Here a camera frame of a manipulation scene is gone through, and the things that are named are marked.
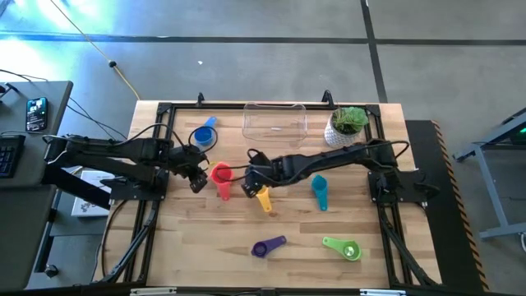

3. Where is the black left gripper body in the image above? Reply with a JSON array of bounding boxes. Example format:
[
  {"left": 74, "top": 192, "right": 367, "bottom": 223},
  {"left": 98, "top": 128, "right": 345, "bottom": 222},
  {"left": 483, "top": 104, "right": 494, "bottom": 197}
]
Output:
[{"left": 168, "top": 143, "right": 209, "bottom": 178}]

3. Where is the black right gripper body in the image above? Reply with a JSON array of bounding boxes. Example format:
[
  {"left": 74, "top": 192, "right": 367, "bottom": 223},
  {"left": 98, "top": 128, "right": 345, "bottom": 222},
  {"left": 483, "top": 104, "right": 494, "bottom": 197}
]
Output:
[{"left": 245, "top": 158, "right": 293, "bottom": 187}]

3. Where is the yellow measuring cup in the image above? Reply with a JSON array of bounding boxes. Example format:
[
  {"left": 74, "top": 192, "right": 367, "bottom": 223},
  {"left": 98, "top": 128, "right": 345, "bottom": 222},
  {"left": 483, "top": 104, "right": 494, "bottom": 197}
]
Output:
[{"left": 255, "top": 185, "right": 273, "bottom": 213}]

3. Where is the orange measuring cup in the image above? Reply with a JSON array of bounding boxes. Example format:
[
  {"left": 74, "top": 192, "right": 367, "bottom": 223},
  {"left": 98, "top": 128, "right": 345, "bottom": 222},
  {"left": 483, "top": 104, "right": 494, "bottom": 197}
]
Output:
[{"left": 210, "top": 161, "right": 235, "bottom": 201}]

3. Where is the blue measuring cup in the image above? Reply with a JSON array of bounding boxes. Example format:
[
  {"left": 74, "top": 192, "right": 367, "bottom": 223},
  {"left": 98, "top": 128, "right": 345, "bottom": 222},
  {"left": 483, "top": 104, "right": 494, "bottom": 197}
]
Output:
[{"left": 193, "top": 116, "right": 218, "bottom": 147}]

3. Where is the teal measuring cup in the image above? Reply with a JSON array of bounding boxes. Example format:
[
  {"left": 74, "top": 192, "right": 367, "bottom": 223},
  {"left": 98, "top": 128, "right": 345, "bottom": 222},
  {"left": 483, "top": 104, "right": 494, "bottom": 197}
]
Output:
[{"left": 311, "top": 174, "right": 329, "bottom": 212}]

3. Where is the green measuring cup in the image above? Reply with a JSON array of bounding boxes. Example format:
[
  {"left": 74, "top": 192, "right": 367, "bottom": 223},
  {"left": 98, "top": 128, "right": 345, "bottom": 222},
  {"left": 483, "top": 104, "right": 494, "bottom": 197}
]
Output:
[{"left": 321, "top": 236, "right": 362, "bottom": 262}]

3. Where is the clear plastic basket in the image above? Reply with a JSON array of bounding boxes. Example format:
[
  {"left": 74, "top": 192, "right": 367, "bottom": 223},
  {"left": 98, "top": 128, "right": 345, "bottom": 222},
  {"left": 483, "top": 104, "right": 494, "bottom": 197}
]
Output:
[{"left": 241, "top": 101, "right": 308, "bottom": 148}]

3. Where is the purple measuring cup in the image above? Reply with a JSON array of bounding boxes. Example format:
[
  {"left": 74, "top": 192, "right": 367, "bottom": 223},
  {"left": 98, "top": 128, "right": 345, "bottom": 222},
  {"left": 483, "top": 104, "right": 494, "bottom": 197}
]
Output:
[{"left": 251, "top": 235, "right": 288, "bottom": 259}]

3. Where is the potted plant white geometric pot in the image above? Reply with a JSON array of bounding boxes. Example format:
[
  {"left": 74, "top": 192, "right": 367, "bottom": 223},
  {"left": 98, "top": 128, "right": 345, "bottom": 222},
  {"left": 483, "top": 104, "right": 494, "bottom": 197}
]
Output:
[{"left": 323, "top": 105, "right": 370, "bottom": 149}]

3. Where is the white printed booklet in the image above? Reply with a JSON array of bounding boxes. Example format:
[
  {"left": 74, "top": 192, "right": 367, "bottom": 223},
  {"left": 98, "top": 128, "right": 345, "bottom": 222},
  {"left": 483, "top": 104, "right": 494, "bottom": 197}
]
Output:
[{"left": 71, "top": 170, "right": 120, "bottom": 218}]

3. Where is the black smartphone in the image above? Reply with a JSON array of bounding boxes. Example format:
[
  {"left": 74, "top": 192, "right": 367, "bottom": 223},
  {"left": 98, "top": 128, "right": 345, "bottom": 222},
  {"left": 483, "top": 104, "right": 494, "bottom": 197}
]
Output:
[{"left": 25, "top": 97, "right": 48, "bottom": 132}]

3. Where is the grey desk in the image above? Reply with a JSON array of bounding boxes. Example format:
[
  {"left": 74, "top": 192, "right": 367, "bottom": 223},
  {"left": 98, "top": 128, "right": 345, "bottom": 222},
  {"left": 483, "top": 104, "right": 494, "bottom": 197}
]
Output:
[{"left": 0, "top": 81, "right": 74, "bottom": 291}]

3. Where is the black keyboard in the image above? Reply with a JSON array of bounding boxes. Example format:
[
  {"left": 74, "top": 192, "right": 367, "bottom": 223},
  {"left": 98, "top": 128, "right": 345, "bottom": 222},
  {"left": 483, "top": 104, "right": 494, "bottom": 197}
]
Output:
[{"left": 0, "top": 134, "right": 25, "bottom": 178}]

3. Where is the black mat hazard stripe edge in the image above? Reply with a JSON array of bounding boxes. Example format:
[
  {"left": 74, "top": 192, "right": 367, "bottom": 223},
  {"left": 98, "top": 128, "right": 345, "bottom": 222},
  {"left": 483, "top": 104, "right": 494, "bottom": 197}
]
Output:
[{"left": 404, "top": 119, "right": 491, "bottom": 294}]

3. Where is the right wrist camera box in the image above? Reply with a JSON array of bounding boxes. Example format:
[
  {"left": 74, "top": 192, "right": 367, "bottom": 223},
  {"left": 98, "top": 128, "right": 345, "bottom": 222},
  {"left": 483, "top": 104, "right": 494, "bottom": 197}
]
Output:
[{"left": 246, "top": 148, "right": 271, "bottom": 169}]

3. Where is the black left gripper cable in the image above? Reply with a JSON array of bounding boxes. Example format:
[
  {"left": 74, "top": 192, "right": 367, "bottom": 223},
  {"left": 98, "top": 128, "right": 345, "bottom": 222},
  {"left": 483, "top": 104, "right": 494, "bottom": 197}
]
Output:
[{"left": 122, "top": 122, "right": 219, "bottom": 155}]

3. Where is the black aluminium table frame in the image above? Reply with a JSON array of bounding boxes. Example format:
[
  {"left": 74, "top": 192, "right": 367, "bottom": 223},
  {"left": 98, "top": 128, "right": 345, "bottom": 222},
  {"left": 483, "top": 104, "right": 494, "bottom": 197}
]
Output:
[{"left": 93, "top": 100, "right": 443, "bottom": 289}]

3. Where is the yellow floor cable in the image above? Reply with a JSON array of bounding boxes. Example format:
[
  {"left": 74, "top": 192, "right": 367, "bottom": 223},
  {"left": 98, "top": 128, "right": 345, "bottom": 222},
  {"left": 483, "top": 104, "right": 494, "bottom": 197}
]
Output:
[{"left": 48, "top": 0, "right": 141, "bottom": 101}]

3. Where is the silver metal bracket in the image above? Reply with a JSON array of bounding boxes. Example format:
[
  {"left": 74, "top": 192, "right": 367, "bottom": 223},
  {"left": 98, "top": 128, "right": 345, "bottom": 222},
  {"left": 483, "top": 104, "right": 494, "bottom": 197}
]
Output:
[
  {"left": 130, "top": 287, "right": 177, "bottom": 295},
  {"left": 360, "top": 289, "right": 406, "bottom": 296}
]

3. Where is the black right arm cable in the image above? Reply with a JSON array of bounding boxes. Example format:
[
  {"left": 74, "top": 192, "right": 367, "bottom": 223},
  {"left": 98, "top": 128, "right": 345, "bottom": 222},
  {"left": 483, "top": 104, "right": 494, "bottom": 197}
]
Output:
[{"left": 353, "top": 139, "right": 411, "bottom": 165}]

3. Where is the grey metal table frame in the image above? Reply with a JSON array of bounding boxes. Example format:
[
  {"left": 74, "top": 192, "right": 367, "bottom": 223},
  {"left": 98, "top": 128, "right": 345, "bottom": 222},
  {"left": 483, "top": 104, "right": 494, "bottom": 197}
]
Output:
[{"left": 453, "top": 107, "right": 526, "bottom": 240}]

